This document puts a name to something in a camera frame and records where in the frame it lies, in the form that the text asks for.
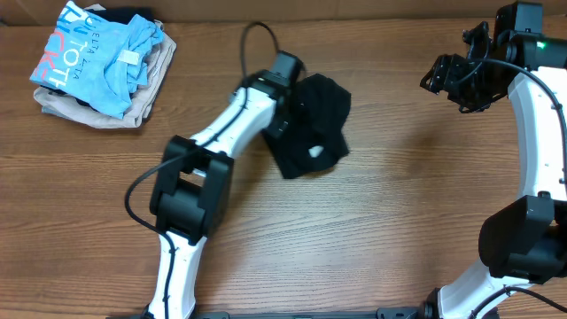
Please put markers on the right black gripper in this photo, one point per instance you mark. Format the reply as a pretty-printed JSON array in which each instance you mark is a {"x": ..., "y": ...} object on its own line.
[{"x": 444, "y": 76}]

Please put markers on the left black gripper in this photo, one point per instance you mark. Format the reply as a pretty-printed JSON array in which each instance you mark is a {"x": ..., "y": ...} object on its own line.
[{"x": 279, "y": 122}]

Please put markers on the black t-shirt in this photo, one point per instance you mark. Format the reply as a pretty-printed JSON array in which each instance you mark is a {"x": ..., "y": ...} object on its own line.
[{"x": 313, "y": 140}]

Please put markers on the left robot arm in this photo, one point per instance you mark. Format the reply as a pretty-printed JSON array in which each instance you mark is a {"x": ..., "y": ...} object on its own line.
[{"x": 192, "y": 188}]

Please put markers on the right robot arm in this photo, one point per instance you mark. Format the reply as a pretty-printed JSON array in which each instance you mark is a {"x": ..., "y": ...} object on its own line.
[{"x": 524, "y": 244}]

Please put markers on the light blue printed t-shirt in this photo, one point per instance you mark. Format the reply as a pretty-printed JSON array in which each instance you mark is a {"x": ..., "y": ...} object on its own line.
[{"x": 97, "y": 61}]

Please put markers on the beige folded garment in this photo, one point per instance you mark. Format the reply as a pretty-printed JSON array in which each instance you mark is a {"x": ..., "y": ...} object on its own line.
[{"x": 146, "y": 88}]

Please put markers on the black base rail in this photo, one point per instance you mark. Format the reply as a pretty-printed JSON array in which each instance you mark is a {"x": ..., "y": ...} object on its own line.
[{"x": 381, "y": 313}]

